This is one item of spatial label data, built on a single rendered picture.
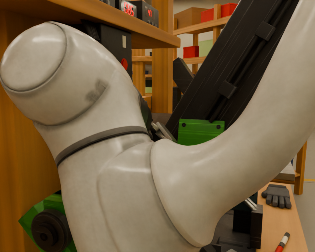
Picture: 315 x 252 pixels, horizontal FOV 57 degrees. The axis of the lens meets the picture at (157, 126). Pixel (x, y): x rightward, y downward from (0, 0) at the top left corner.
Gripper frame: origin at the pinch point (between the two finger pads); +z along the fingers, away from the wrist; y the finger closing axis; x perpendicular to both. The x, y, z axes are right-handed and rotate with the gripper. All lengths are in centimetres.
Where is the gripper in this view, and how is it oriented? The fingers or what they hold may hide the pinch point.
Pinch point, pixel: (157, 137)
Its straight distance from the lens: 63.7
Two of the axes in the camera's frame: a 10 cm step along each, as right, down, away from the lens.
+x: -7.7, 6.3, 0.8
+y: -5.8, -7.5, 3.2
